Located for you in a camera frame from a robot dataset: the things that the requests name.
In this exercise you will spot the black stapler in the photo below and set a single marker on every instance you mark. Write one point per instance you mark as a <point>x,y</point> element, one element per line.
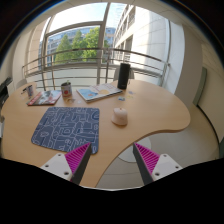
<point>23,90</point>

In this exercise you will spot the metal balcony railing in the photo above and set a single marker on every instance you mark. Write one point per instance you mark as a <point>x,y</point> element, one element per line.
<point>76,50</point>

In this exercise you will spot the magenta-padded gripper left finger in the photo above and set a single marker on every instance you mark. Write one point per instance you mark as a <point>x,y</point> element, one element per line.
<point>56,165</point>

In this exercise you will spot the white chair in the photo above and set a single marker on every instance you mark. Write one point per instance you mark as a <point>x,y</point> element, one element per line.
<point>115,74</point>
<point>21,83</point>

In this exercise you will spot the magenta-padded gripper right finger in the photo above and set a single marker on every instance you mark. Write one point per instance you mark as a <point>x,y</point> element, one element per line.
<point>166,165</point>

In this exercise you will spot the small potted plant cup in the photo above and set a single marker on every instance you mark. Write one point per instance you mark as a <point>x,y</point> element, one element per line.
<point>66,90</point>

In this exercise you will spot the large glass window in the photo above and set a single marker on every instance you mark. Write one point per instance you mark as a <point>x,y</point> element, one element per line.
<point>76,16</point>

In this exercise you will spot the red cover magazine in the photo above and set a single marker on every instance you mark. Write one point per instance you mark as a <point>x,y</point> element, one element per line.
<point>45,97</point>

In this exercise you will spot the blue patterned mouse pad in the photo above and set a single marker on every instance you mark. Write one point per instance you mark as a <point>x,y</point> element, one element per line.
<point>66,128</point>

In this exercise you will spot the black cylindrical bottle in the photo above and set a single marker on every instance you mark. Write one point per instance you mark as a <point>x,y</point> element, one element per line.
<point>123,76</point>

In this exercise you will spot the white computer mouse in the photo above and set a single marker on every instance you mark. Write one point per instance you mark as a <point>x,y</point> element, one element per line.
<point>120,116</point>

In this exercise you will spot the black printer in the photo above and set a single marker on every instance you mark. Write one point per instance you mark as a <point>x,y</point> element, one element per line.
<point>5,87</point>

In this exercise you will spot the light blue cover magazine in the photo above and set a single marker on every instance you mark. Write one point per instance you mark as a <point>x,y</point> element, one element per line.
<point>96,92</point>

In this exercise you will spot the round blue sticker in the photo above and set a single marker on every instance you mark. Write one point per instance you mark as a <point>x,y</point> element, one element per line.
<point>121,98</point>

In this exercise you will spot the round yellow sticker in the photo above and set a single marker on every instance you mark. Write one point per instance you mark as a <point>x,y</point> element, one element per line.
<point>129,96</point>

